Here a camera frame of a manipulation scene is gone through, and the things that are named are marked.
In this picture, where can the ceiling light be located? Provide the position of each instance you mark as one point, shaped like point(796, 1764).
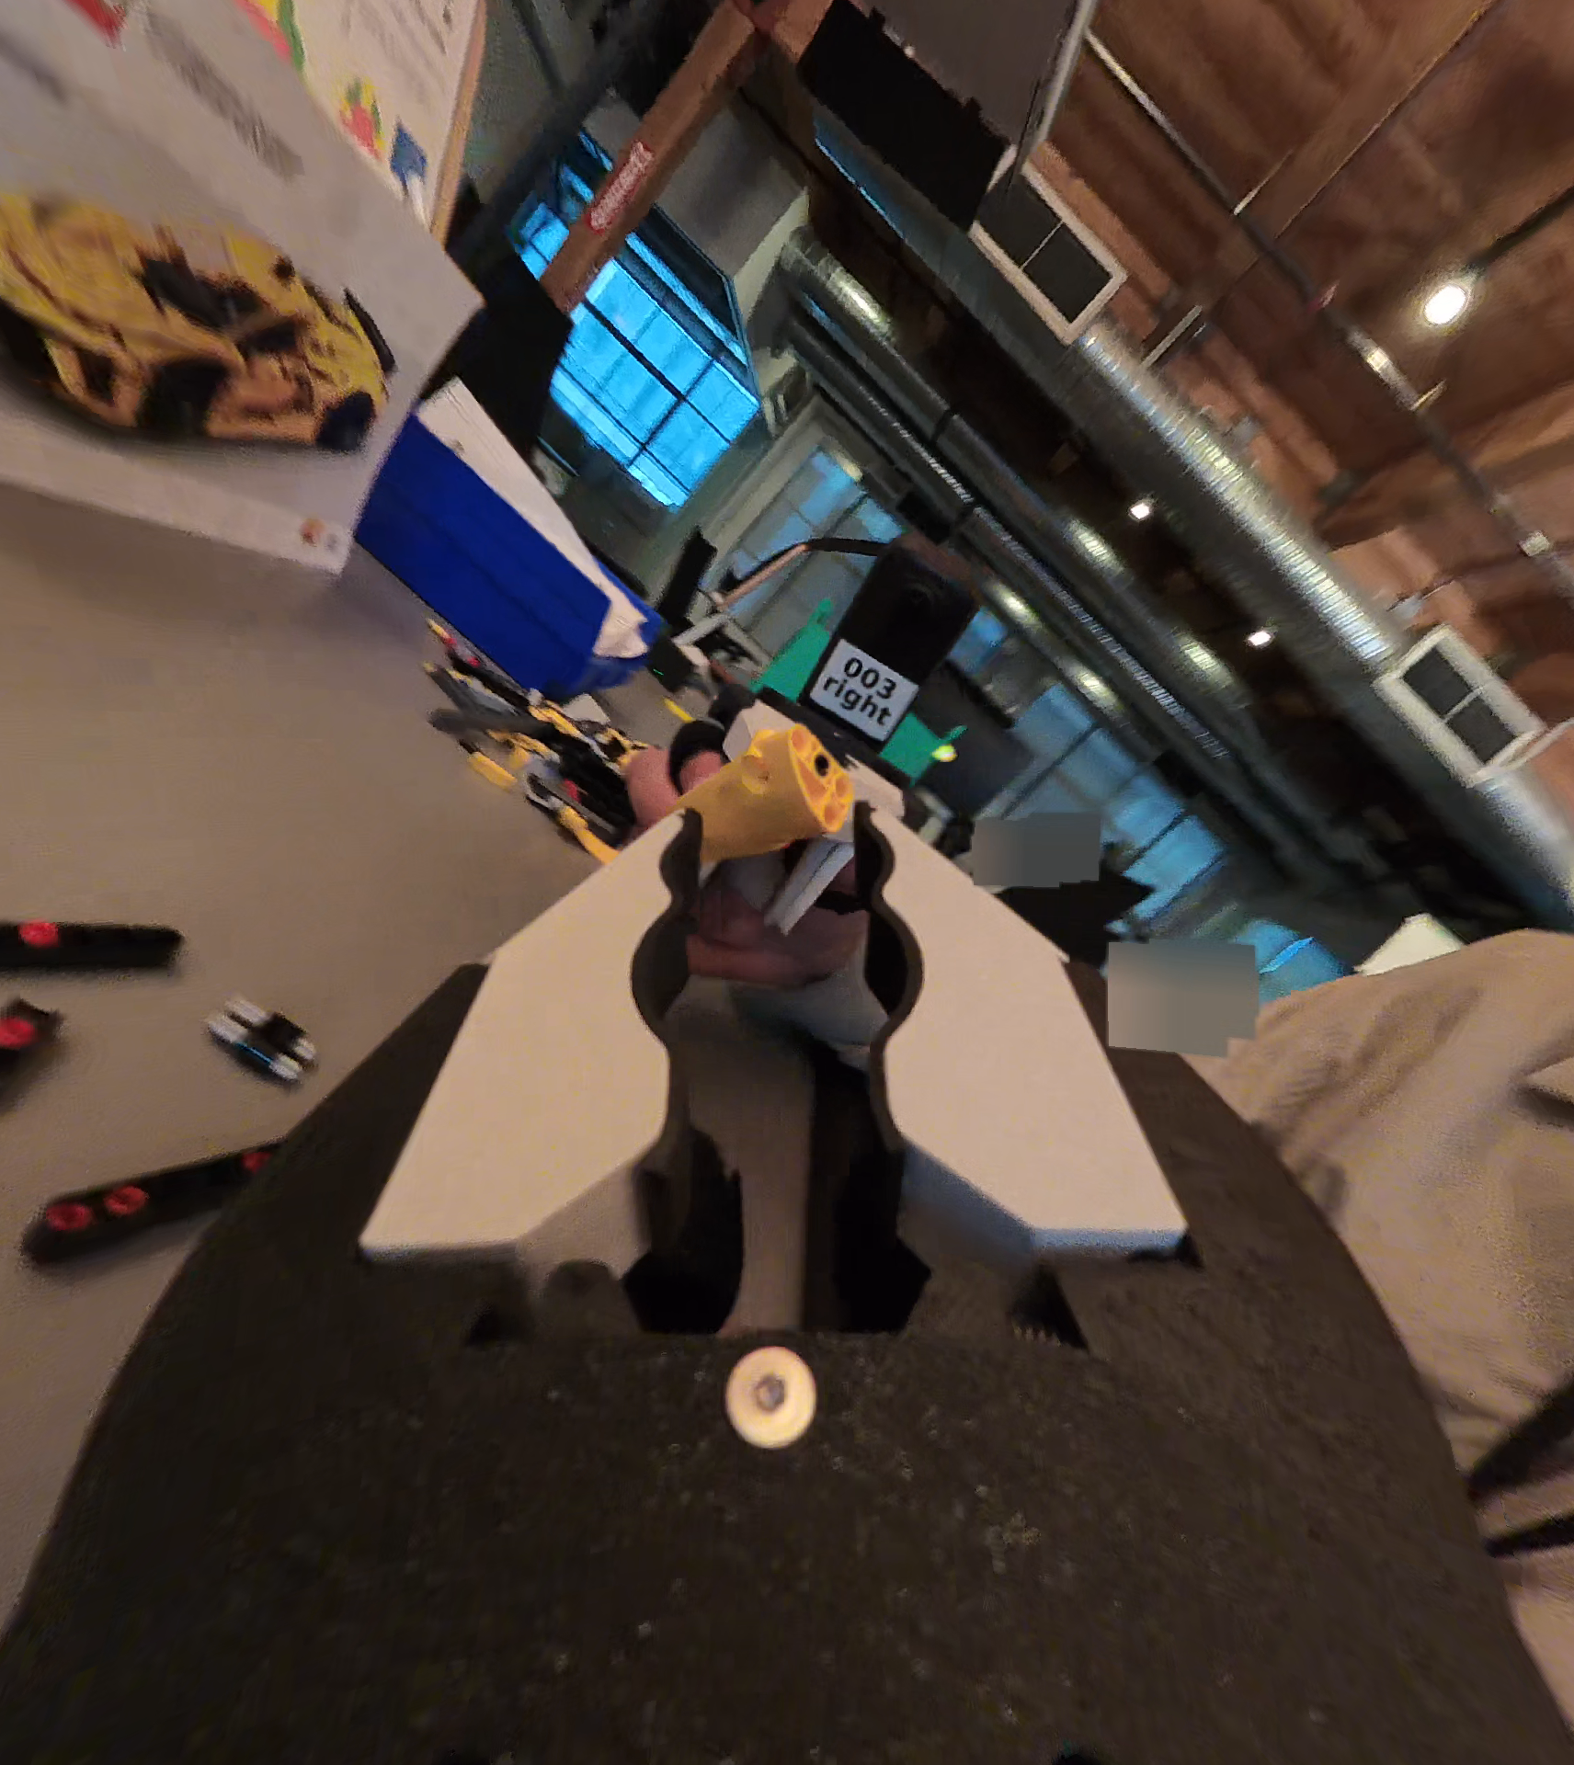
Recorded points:
point(1447, 303)

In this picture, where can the wooden post red label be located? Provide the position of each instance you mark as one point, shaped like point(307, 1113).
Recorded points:
point(678, 139)

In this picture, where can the group of black pinned beams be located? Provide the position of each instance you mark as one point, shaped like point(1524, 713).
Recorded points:
point(44, 946)

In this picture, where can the pile of yellow black bricks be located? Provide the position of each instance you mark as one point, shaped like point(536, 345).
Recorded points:
point(568, 773)

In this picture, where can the toy car instruction booklet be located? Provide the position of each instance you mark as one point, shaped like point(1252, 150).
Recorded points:
point(154, 277)

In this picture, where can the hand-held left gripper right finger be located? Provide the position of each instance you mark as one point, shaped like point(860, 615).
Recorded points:
point(1022, 1104)

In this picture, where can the black grey connector piece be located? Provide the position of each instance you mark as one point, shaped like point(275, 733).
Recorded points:
point(261, 1038)

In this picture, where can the black head desk lamp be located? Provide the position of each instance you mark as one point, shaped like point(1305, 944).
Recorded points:
point(816, 553)

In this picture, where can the green felt bin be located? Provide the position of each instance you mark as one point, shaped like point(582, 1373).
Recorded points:
point(788, 663)

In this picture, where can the blue plastic bin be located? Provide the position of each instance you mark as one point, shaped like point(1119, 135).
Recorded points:
point(470, 565)

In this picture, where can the person's beige jacket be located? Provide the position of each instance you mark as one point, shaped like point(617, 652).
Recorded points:
point(1423, 1172)

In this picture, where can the small yellow toy brick piece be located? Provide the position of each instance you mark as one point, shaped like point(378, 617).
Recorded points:
point(768, 808)

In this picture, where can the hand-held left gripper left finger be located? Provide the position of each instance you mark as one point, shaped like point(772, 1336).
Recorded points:
point(525, 1104)

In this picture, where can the person's right hand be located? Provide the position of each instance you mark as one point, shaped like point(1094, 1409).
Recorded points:
point(733, 939)

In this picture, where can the white ceiling vent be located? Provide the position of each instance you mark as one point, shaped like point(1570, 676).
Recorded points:
point(1463, 703)
point(1049, 249)

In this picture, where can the white paper sheets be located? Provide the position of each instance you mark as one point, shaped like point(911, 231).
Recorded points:
point(525, 497)

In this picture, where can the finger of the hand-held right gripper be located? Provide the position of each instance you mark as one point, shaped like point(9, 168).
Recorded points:
point(816, 884)
point(823, 1014)

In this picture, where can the silver ventilation duct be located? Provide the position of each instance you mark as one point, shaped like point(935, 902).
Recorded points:
point(1215, 553)

